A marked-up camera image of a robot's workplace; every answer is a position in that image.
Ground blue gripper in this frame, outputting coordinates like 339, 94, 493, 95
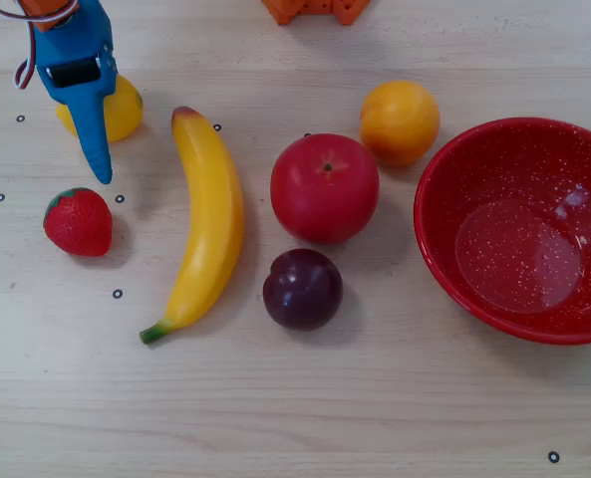
31, 0, 118, 185

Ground yellow plastic lemon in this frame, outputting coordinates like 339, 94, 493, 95
56, 74, 145, 144

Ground orange robot base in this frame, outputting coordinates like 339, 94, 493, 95
260, 0, 375, 27

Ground red speckled bowl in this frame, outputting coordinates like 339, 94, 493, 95
413, 117, 591, 347

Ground red plastic strawberry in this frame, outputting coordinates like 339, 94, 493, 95
42, 186, 114, 259

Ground yellow plastic banana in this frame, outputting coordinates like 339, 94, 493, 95
139, 105, 246, 346

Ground red plastic apple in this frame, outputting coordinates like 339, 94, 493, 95
269, 132, 381, 245

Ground dark purple plastic plum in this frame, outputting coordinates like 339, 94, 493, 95
262, 248, 345, 332

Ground orange plastic peach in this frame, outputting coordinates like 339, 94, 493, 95
359, 79, 442, 168

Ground red white servo wire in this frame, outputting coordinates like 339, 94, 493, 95
0, 0, 40, 91

